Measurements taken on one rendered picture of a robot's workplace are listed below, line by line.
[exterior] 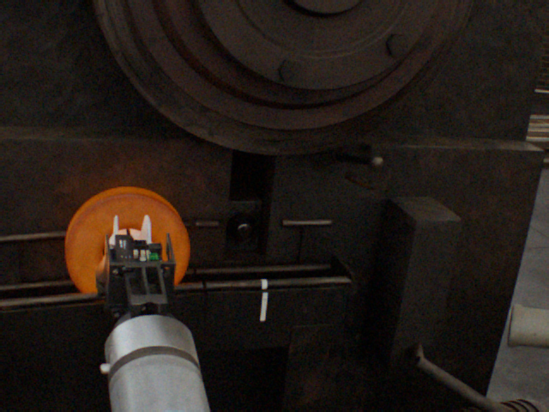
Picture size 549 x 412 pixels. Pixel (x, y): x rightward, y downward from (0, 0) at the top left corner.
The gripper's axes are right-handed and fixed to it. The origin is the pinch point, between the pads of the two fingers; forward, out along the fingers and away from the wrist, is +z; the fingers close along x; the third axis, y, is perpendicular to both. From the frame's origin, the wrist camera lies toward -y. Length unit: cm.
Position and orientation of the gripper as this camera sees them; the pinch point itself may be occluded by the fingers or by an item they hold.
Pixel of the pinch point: (127, 235)
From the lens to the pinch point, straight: 89.1
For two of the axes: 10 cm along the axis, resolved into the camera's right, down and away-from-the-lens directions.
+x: -9.5, 0.1, -3.0
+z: -2.5, -5.8, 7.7
